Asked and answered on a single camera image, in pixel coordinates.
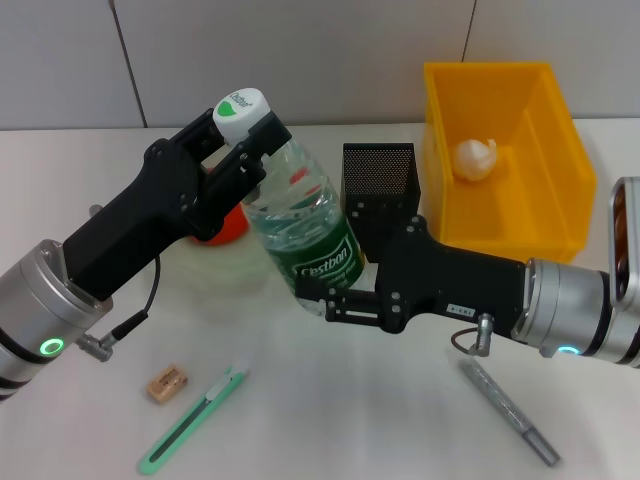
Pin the translucent wavy fruit plate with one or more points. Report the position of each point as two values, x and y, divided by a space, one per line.
230 270

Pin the green utility knife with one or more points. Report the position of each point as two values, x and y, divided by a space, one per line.
190 420

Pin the tan eraser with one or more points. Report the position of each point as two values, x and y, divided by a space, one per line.
167 384

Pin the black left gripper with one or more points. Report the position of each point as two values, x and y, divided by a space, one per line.
140 225

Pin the red tomato-shaped object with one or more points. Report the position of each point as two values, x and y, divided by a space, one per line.
225 232

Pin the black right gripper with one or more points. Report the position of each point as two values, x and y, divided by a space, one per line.
450 280

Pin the clear green-label water bottle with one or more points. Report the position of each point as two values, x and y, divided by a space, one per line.
310 250

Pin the yellow plastic bin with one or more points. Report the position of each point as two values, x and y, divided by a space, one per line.
550 150

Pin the black mesh pen holder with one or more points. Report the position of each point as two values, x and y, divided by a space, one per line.
380 170

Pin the white paper ball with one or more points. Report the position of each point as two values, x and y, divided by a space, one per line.
475 160

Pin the silver grey pen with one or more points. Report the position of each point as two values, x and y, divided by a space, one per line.
505 407

